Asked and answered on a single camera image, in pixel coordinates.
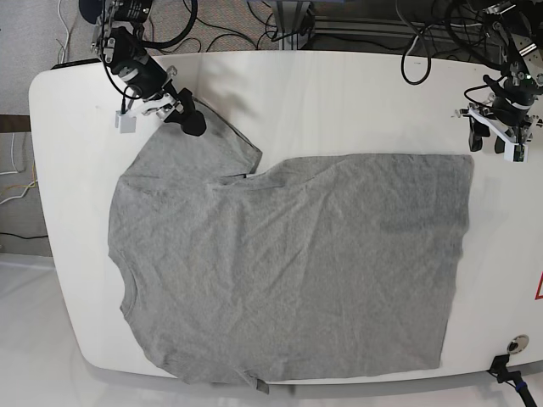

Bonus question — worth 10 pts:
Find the white cable on floor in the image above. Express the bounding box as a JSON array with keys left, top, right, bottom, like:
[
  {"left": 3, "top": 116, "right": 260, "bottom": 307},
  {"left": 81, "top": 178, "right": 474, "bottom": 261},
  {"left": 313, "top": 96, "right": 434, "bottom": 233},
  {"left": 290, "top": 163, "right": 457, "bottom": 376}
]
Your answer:
[{"left": 56, "top": 0, "right": 71, "bottom": 63}]

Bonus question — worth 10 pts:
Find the silver table grommet right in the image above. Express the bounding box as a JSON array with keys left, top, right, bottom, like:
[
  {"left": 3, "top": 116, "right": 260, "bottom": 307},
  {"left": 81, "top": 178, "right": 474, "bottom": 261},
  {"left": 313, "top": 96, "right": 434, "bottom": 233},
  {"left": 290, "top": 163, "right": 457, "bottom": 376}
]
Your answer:
[{"left": 507, "top": 334, "right": 529, "bottom": 354}]

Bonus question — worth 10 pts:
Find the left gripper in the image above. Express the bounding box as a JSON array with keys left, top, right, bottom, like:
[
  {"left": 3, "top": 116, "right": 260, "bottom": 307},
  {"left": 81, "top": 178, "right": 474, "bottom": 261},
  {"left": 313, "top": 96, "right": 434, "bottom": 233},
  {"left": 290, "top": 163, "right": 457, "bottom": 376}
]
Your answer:
[{"left": 456, "top": 91, "right": 539, "bottom": 163}]

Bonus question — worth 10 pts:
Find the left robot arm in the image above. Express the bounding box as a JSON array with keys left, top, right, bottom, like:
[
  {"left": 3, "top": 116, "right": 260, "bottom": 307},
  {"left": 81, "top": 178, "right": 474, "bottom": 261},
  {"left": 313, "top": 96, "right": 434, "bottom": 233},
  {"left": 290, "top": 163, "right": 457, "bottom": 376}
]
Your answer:
[{"left": 445, "top": 1, "right": 542, "bottom": 163}]

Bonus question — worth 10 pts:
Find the aluminium frame stand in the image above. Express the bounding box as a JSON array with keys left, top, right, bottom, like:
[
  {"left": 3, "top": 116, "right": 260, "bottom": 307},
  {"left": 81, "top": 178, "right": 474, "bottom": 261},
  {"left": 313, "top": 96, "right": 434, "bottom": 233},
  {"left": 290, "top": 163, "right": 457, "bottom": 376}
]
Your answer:
[{"left": 269, "top": 1, "right": 315, "bottom": 51}]

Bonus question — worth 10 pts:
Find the grey t-shirt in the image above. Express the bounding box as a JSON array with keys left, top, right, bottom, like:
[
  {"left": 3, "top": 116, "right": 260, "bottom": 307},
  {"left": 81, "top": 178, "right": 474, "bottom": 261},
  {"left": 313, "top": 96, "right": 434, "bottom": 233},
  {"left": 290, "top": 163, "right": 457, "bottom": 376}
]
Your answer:
[{"left": 108, "top": 108, "right": 474, "bottom": 390}]

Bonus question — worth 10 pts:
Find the red warning triangle sticker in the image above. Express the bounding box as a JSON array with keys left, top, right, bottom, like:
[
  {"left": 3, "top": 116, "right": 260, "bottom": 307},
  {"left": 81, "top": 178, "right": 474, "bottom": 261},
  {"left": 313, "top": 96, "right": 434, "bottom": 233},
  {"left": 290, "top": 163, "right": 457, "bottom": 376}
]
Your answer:
[{"left": 535, "top": 273, "right": 543, "bottom": 300}]

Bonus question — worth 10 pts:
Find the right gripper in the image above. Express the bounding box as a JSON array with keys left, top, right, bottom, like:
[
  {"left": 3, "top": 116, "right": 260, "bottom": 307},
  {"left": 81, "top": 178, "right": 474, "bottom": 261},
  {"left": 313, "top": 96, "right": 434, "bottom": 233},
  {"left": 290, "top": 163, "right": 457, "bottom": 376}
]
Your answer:
[{"left": 113, "top": 55, "right": 207, "bottom": 137}]

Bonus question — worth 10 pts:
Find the dark blue round base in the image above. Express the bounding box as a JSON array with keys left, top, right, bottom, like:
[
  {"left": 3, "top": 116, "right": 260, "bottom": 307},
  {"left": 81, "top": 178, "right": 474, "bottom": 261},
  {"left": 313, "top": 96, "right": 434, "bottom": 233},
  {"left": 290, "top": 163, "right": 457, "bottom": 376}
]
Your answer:
[{"left": 78, "top": 0, "right": 105, "bottom": 25}]

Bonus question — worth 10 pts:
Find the black clamp with cable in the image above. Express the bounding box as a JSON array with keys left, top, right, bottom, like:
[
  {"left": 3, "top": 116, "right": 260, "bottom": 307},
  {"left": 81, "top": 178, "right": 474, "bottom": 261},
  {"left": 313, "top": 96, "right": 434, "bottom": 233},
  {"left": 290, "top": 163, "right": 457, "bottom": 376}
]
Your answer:
[{"left": 487, "top": 354, "right": 537, "bottom": 407}]

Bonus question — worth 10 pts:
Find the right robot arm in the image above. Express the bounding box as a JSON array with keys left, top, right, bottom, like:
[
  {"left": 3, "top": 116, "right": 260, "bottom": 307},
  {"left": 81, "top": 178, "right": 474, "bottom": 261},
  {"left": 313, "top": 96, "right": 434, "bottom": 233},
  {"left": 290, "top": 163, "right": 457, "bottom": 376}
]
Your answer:
[{"left": 92, "top": 1, "right": 206, "bottom": 137}]

